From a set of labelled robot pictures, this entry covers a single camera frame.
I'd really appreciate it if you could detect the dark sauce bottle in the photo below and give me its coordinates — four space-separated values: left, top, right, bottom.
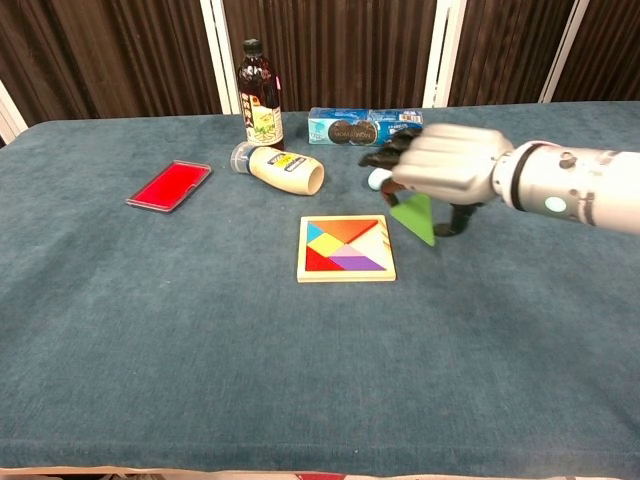
236 38 285 151

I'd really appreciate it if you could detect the orange triangle tangram piece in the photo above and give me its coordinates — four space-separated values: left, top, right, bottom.
307 219 380 244

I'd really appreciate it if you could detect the cream mayonnaise bottle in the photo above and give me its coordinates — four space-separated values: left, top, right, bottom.
229 141 326 197

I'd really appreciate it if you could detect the blue cookie box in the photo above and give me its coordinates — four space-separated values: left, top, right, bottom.
307 107 425 147

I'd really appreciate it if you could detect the purple parallelogram tangram piece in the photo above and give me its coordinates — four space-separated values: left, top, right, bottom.
327 255 387 272

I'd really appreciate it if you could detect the red triangle tangram piece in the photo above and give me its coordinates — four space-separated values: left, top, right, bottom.
305 246 344 272

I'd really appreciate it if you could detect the green triangle tangram piece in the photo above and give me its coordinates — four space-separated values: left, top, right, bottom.
389 193 437 248

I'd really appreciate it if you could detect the blue table cloth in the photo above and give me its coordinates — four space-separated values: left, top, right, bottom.
0 101 640 479

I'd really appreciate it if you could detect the red flat case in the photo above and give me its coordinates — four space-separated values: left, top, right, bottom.
125 159 213 215

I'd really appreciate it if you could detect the dark brown pleated curtain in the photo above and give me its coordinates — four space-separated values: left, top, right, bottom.
0 0 222 129
551 0 640 104
448 0 577 107
222 0 437 113

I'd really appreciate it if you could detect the wooden tangram tray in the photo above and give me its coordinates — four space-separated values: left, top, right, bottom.
296 214 398 284

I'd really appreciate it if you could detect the yellow square tangram piece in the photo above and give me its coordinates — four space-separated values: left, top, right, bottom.
306 233 347 258

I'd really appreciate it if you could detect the light blue toy hammer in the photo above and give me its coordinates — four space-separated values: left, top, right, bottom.
367 168 394 192

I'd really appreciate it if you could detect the white frame post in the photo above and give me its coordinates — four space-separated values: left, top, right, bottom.
422 0 469 109
538 0 591 104
0 79 29 146
199 0 242 116

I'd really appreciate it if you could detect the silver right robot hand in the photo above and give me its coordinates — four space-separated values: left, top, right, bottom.
357 123 516 239

